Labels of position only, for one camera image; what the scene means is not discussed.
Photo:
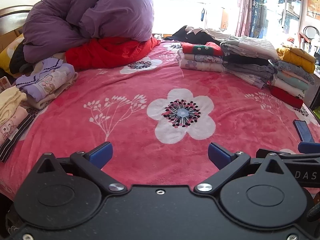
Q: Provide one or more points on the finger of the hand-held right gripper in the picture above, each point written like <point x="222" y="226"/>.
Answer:
<point x="303" y="131"/>
<point x="309" y="147"/>

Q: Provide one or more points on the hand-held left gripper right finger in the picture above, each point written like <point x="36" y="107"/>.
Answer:
<point x="219" y="155"/>

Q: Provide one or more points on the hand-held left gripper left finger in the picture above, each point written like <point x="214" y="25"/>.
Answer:
<point x="101" y="153"/>

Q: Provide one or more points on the red folded garment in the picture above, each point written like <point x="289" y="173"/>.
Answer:
<point x="287" y="97"/>

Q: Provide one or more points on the white printed folded garment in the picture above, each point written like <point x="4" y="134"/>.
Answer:
<point x="287" y="88"/>

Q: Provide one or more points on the mint green folded garment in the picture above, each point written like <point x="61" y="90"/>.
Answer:
<point x="293" y="80"/>

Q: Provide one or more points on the grey blue folded garment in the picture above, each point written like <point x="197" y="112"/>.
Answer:
<point x="292" y="70"/>

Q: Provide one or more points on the pink floral blanket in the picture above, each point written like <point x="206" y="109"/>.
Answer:
<point x="125" y="85"/>

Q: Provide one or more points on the yellow folded jacket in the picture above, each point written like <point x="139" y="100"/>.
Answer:
<point x="297" y="57"/>

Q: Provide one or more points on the white lavender floral garment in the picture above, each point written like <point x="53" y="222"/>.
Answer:
<point x="200" y="66"/>

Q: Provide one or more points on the pink cartoon folded garment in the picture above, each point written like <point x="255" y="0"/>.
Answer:
<point x="12" y="132"/>

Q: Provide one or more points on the black folded garment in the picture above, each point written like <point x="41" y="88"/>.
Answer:
<point x="245" y="60"/>

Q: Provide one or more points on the lavender folded garment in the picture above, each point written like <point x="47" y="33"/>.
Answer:
<point x="43" y="76"/>

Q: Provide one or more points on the grey floral folded garment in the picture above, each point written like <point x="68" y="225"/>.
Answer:
<point x="202" y="58"/>

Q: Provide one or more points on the round mirror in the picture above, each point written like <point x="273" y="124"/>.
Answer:
<point x="311" y="32"/>

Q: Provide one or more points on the white grey quilted folded garment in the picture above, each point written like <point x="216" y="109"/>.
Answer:
<point x="250" y="46"/>

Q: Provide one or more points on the red quilt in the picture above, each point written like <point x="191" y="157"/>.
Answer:
<point x="107" y="52"/>

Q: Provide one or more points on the cream yellow folded garment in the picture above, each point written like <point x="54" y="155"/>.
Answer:
<point x="10" y="102"/>

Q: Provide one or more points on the red green knitted sweater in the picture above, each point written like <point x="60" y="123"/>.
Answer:
<point x="200" y="48"/>

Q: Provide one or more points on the dark clothing pile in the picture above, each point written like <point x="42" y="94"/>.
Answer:
<point x="195" y="36"/>

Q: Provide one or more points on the blue hanging banner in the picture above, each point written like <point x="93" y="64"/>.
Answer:
<point x="258" y="7"/>

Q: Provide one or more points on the yellow pillow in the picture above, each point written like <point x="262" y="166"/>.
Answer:
<point x="5" y="57"/>

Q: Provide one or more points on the orange box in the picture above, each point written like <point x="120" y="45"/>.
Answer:
<point x="228" y="18"/>

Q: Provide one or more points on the pink curtain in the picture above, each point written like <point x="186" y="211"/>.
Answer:
<point x="243" y="7"/>

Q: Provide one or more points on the purple duvet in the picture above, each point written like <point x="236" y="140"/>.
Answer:
<point x="87" y="12"/>

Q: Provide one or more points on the wooden headboard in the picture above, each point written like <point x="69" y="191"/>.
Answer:
<point x="10" y="20"/>

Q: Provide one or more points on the wall poster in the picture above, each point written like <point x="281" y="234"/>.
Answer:
<point x="313" y="2"/>

